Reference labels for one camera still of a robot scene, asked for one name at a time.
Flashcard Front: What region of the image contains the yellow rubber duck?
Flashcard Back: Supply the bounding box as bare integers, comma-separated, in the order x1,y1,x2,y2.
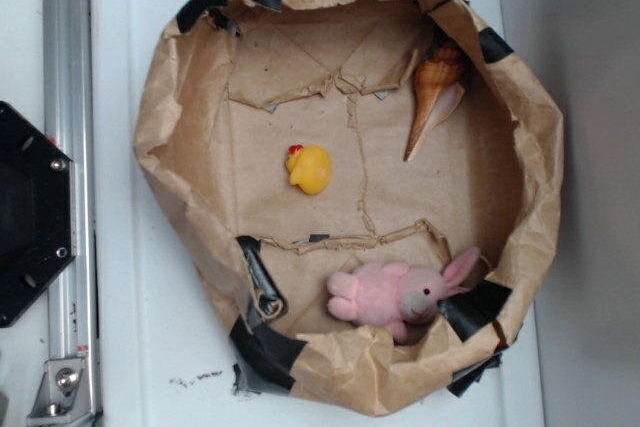
285,145,332,195

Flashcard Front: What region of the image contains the pink plush bunny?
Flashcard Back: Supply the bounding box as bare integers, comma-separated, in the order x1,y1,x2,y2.
327,247,481,344

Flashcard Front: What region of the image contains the orange spiral conch shell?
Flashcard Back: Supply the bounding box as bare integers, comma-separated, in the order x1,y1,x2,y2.
404,40,467,162

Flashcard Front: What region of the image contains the silver aluminium rail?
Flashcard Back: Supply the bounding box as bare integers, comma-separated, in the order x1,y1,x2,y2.
43,0,103,426

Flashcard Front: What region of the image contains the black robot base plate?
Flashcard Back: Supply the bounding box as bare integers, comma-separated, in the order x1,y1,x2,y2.
1,102,75,328

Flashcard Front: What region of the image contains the silver corner bracket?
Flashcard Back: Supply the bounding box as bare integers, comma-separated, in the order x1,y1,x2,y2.
26,358,91,426

